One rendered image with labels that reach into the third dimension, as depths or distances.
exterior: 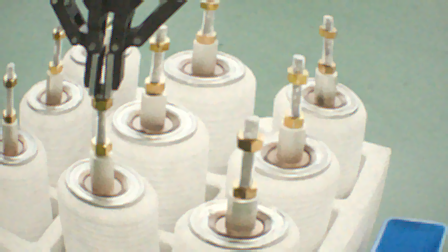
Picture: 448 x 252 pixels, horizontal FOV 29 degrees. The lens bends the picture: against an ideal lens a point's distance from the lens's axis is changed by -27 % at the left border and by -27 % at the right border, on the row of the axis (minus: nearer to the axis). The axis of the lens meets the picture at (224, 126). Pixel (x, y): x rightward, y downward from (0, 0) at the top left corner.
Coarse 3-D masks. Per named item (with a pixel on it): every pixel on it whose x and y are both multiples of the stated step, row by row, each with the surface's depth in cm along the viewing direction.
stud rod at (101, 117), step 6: (102, 84) 81; (102, 90) 81; (102, 96) 81; (96, 114) 82; (102, 114) 82; (96, 120) 82; (102, 120) 82; (96, 126) 82; (102, 126) 82; (96, 132) 83; (102, 132) 82; (96, 138) 83; (102, 138) 83
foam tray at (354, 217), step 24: (264, 120) 113; (360, 168) 109; (384, 168) 106; (216, 192) 102; (360, 192) 101; (336, 216) 98; (360, 216) 97; (0, 240) 85; (24, 240) 86; (48, 240) 87; (168, 240) 92; (336, 240) 93; (360, 240) 104
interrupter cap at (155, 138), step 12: (120, 108) 96; (132, 108) 97; (168, 108) 97; (180, 108) 97; (120, 120) 95; (132, 120) 95; (168, 120) 96; (180, 120) 95; (192, 120) 95; (120, 132) 93; (132, 132) 93; (144, 132) 93; (156, 132) 94; (168, 132) 94; (180, 132) 94; (192, 132) 94; (144, 144) 92; (156, 144) 92; (168, 144) 92
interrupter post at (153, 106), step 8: (144, 96) 93; (152, 96) 93; (160, 96) 93; (144, 104) 93; (152, 104) 93; (160, 104) 93; (144, 112) 94; (152, 112) 93; (160, 112) 94; (144, 120) 94; (152, 120) 94; (160, 120) 94; (144, 128) 94; (152, 128) 94; (160, 128) 94
